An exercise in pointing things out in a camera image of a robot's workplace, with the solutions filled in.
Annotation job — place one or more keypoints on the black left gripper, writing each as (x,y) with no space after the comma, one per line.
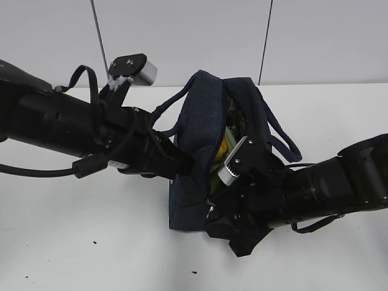
(131,145)

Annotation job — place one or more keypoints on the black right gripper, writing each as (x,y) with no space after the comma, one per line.
(237,212)

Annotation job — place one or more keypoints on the yellow gourd toy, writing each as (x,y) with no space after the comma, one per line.
(224,149)

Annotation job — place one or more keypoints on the dark blue lunch bag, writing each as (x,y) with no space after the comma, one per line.
(215,115)

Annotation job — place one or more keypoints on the green cucumber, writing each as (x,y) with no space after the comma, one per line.
(215,182)

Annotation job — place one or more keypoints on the green lid glass food container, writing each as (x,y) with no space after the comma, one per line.
(230,136)

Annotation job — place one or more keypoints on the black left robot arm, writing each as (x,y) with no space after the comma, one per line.
(87,122)

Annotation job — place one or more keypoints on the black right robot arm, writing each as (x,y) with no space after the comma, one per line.
(355,180)

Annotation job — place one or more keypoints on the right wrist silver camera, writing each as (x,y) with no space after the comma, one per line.
(244,157)

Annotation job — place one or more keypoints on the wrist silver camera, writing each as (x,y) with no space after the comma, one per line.
(244,157)
(136,66)

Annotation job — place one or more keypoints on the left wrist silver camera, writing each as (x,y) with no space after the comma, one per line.
(136,66)

